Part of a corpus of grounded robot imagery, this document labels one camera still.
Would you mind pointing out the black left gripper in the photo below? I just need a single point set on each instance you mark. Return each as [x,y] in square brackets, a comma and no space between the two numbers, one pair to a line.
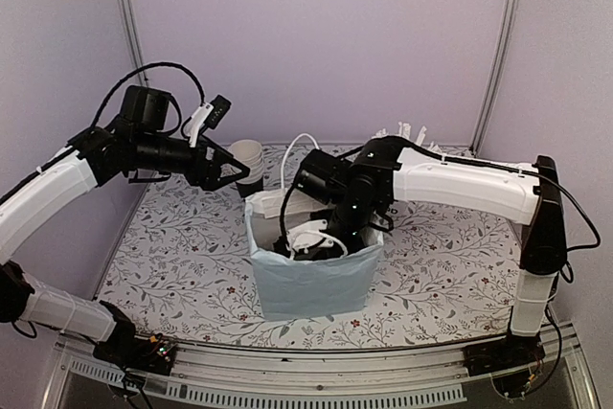
[196,176]

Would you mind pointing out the white paper bag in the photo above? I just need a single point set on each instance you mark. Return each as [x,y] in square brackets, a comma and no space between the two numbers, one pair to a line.
[311,265]

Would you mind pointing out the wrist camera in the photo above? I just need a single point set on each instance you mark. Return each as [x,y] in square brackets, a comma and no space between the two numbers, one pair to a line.
[310,241]
[207,116]

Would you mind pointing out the aluminium frame post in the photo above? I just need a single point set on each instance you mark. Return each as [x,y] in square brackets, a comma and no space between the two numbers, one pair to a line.
[131,34]
[495,75]

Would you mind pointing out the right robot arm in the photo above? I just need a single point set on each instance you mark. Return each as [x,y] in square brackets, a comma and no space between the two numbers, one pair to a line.
[526,194]

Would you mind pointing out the white cup holding straws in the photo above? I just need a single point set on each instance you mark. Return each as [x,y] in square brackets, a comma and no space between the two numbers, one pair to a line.
[392,210]

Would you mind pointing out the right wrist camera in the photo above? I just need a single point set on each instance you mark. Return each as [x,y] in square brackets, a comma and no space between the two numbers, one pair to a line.
[310,241]

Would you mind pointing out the right aluminium frame post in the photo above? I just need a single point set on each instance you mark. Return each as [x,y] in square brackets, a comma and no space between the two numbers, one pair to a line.
[495,75]

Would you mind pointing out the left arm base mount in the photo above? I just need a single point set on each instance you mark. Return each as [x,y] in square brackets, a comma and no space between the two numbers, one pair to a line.
[154,354]

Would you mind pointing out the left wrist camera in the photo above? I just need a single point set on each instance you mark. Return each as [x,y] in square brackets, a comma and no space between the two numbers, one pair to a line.
[207,116]

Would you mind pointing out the left aluminium frame post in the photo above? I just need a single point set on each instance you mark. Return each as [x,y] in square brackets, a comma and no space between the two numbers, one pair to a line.
[131,34]

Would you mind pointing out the floral tablecloth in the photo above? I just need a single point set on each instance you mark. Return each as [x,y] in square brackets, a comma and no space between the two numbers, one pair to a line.
[183,269]

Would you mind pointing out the stack of paper cups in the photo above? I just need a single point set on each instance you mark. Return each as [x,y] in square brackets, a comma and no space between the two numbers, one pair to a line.
[250,154]

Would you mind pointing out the front aluminium rail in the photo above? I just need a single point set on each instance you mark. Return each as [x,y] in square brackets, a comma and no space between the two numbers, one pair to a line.
[213,376]

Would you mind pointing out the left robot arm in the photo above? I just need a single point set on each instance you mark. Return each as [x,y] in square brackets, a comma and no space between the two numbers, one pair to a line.
[136,139]

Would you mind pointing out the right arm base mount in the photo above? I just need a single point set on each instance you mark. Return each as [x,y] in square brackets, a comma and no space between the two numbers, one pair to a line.
[515,363]

